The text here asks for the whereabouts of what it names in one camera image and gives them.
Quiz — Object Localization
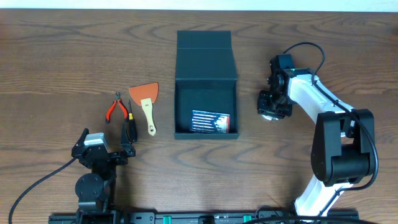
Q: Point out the blue screwdriver set package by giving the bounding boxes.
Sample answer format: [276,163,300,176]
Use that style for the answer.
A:
[190,110,231,134]

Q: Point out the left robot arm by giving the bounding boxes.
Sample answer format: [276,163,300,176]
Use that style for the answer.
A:
[72,124,136,224]

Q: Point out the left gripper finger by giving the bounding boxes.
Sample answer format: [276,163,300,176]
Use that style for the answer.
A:
[76,128,90,147]
[120,123,131,145]

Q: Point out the small claw hammer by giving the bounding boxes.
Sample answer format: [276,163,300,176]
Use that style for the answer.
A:
[261,114,279,121]

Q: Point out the black open gift box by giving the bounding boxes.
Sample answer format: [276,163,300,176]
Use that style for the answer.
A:
[174,30,239,140]

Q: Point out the red handled pliers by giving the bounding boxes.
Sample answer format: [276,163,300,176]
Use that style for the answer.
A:
[104,91,129,124]

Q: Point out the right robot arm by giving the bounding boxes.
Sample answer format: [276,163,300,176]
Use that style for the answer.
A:
[257,54,378,217]

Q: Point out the orange scraper wooden handle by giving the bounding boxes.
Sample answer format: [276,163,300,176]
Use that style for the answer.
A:
[129,82,159,136]

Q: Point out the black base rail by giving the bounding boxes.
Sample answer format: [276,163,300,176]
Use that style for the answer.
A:
[48,210,360,224]

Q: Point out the black yellow screwdriver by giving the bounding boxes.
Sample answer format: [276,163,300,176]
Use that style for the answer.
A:
[128,100,137,142]

